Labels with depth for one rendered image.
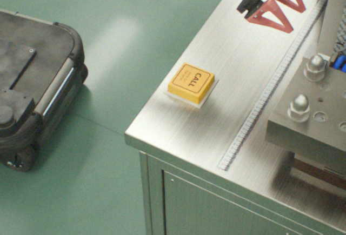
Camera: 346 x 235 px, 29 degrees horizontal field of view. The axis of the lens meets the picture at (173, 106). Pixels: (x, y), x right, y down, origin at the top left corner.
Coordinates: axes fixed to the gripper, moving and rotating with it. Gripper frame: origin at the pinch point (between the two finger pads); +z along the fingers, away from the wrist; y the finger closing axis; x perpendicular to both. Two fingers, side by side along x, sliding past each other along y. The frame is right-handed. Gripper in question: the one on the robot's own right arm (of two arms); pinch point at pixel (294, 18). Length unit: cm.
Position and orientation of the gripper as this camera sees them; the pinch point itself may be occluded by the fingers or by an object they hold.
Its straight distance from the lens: 121.9
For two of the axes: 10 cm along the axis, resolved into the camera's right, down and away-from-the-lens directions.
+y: -4.8, 6.8, -5.5
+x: 4.5, -3.5, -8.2
